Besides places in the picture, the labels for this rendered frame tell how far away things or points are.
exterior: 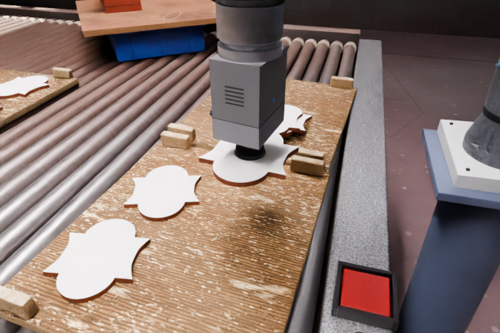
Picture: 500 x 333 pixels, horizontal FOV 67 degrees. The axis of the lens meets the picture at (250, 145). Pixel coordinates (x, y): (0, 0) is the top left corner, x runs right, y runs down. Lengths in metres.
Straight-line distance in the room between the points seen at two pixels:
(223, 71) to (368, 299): 0.33
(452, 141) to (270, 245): 0.54
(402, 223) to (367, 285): 1.57
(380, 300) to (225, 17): 0.38
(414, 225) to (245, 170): 1.69
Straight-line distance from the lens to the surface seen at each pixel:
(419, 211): 2.20
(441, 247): 1.04
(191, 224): 0.59
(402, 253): 1.94
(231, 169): 0.48
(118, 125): 0.93
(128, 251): 0.56
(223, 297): 0.50
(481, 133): 0.90
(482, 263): 1.05
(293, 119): 0.79
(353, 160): 0.78
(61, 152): 0.88
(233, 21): 0.41
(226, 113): 0.45
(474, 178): 0.85
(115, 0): 1.47
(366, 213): 0.66
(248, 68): 0.41
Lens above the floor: 1.34
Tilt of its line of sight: 32 degrees down
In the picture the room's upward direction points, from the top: straight up
